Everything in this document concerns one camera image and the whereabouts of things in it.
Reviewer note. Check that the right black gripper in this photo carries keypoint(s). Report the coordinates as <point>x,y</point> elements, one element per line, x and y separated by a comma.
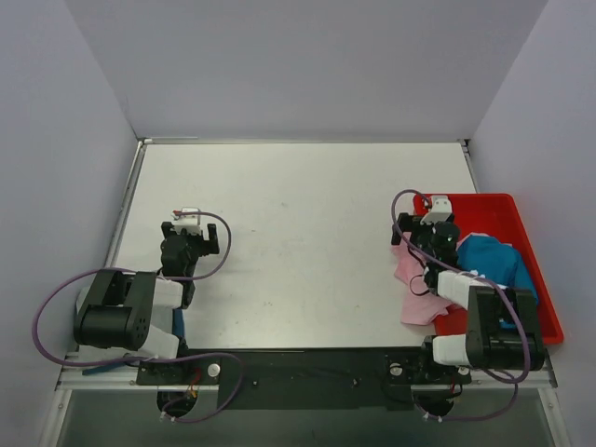
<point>414,223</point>

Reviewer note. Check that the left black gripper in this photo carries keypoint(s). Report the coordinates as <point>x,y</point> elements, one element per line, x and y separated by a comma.
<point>185,247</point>

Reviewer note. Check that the teal blue t shirt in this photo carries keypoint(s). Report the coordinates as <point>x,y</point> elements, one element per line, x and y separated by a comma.
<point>497,261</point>

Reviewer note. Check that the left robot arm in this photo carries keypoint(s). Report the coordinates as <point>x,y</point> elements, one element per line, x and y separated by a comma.
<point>140,314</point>

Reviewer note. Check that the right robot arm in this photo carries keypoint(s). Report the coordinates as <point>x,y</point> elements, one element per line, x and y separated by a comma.
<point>476,274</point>

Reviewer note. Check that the folded grey t shirt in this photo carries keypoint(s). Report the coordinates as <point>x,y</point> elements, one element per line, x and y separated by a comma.
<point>162,317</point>

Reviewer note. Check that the pink t shirt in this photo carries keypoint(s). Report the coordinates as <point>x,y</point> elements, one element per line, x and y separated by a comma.
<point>419,307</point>

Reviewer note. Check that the red plastic bin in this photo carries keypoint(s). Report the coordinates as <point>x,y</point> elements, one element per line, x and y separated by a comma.
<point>496,215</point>

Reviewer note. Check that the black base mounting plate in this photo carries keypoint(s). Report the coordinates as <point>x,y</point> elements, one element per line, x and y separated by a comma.
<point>305,379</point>

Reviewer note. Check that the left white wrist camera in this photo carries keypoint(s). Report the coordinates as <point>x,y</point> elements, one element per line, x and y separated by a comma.
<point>187,221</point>

